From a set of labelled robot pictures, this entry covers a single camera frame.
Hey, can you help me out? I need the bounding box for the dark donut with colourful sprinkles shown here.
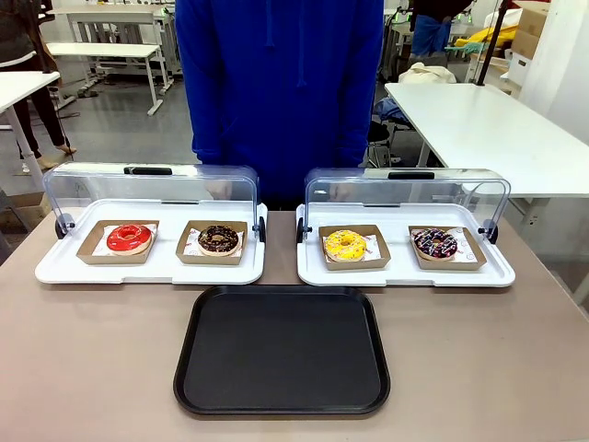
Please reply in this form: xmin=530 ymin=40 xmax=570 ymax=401
xmin=411 ymin=227 xmax=458 ymax=262

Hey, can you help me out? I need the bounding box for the blue denim garment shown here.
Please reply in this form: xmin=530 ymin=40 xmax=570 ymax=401
xmin=370 ymin=99 xmax=411 ymax=135

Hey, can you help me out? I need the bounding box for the red glazed donut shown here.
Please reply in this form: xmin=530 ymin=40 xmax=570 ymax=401
xmin=106 ymin=224 xmax=154 ymax=257

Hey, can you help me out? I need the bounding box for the chocolate donut with nuts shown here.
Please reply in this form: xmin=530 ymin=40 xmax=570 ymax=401
xmin=197 ymin=224 xmax=244 ymax=258

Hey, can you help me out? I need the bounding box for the white display case base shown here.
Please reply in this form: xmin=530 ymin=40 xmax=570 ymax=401
xmin=296 ymin=202 xmax=517 ymax=289
xmin=34 ymin=198 xmax=269 ymax=286

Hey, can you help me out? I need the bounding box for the brown cardboard donut tray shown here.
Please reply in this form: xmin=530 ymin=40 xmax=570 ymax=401
xmin=75 ymin=219 xmax=161 ymax=266
xmin=175 ymin=219 xmax=249 ymax=267
xmin=318 ymin=224 xmax=393 ymax=272

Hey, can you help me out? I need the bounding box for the person in blue hoodie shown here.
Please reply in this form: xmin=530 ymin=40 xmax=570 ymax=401
xmin=174 ymin=0 xmax=386 ymax=207

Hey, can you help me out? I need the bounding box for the yellow cloth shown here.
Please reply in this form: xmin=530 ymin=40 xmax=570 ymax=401
xmin=468 ymin=23 xmax=522 ymax=51

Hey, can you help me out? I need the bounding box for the dark chocolate donut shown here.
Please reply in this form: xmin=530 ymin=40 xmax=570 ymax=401
xmin=408 ymin=224 xmax=489 ymax=272

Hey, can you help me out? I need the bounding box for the white table with round leg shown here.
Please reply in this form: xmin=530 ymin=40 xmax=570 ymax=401
xmin=0 ymin=70 xmax=63 ymax=194

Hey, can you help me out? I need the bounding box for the white storage box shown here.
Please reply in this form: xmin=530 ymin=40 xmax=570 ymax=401
xmin=507 ymin=49 xmax=535 ymax=99

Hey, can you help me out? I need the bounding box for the transparent display case lid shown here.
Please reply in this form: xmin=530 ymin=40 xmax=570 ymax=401
xmin=304 ymin=167 xmax=513 ymax=243
xmin=42 ymin=161 xmax=262 ymax=241

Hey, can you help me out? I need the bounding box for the background person in dark clothes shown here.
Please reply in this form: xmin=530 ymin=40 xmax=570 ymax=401
xmin=0 ymin=0 xmax=78 ymax=170

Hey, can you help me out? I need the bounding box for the brown cardboard box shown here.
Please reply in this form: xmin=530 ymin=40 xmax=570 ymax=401
xmin=510 ymin=0 xmax=552 ymax=61

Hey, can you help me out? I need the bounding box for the black pole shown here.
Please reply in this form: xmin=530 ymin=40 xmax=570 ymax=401
xmin=475 ymin=0 xmax=508 ymax=87

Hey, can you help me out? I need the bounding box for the background person in blue apron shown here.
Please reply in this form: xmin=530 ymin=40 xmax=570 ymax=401
xmin=409 ymin=0 xmax=473 ymax=60

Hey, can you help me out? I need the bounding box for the yellow sprinkled donut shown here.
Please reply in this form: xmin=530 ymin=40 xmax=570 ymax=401
xmin=323 ymin=228 xmax=369 ymax=263

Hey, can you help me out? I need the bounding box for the beige fabric bag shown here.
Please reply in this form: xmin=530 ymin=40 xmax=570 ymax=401
xmin=397 ymin=61 xmax=457 ymax=86

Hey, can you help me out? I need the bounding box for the large white table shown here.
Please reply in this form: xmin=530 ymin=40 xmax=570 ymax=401
xmin=383 ymin=81 xmax=589 ymax=200

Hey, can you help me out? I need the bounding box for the black stool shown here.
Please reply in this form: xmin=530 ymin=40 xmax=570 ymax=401
xmin=365 ymin=120 xmax=402 ymax=168

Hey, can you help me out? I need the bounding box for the person's left hand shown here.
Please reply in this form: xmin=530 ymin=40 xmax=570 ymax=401
xmin=329 ymin=182 xmax=354 ymax=203

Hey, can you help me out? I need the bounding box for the person's right hand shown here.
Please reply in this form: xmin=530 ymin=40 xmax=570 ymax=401
xmin=204 ymin=179 xmax=235 ymax=201

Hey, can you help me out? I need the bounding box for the black plastic serving tray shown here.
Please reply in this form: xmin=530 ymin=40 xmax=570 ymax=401
xmin=173 ymin=285 xmax=392 ymax=418

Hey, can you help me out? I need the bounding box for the white workbench with shelf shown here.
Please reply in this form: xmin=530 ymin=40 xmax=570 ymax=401
xmin=49 ymin=3 xmax=167 ymax=88

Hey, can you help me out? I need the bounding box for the white table with angled legs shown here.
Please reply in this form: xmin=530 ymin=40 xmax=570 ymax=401
xmin=45 ymin=41 xmax=165 ymax=117

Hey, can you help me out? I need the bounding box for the black lid handle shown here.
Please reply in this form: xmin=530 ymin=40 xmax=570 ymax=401
xmin=387 ymin=170 xmax=436 ymax=181
xmin=123 ymin=166 xmax=174 ymax=177

